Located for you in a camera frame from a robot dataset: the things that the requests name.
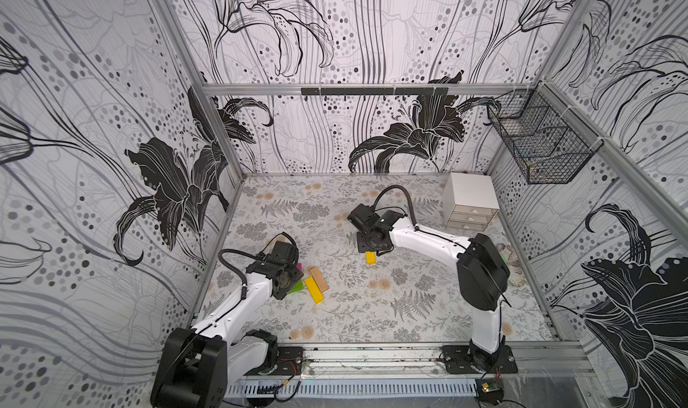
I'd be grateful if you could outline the green block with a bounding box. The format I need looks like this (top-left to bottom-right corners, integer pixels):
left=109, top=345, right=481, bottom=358
left=288, top=280, right=306, bottom=294

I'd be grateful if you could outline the yellow block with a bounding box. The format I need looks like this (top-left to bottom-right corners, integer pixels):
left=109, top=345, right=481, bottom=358
left=365, top=251, right=376, bottom=265
left=304, top=277, right=324, bottom=304

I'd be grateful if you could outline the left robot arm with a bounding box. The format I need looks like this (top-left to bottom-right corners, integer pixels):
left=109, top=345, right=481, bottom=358
left=150, top=232, right=303, bottom=407

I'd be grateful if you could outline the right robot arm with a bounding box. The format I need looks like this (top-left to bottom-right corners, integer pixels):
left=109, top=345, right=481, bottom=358
left=348, top=185, right=511, bottom=374

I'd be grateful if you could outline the natural wood block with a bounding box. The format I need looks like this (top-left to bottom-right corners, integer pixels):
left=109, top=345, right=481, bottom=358
left=308, top=266, right=329, bottom=293

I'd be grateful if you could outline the white drawer box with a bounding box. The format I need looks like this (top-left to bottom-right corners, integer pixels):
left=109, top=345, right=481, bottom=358
left=443, top=172, right=500, bottom=232

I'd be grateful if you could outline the small electronics board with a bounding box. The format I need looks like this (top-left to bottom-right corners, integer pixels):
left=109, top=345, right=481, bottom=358
left=476, top=380, right=505, bottom=405

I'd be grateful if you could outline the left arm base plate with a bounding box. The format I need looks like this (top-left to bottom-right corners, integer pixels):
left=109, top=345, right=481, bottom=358
left=247, top=345, right=305, bottom=377

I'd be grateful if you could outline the black wall bar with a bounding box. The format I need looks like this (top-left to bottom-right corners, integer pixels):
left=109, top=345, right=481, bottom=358
left=300, top=86, right=449, bottom=96

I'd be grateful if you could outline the white cable duct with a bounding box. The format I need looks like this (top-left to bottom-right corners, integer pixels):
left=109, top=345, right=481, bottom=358
left=225, top=379, right=479, bottom=399

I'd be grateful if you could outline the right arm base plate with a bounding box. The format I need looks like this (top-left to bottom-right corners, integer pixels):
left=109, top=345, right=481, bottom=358
left=439, top=343, right=519, bottom=375

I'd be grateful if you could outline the black wire basket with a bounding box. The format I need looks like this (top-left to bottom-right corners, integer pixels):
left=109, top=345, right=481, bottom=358
left=487, top=85, right=604, bottom=185

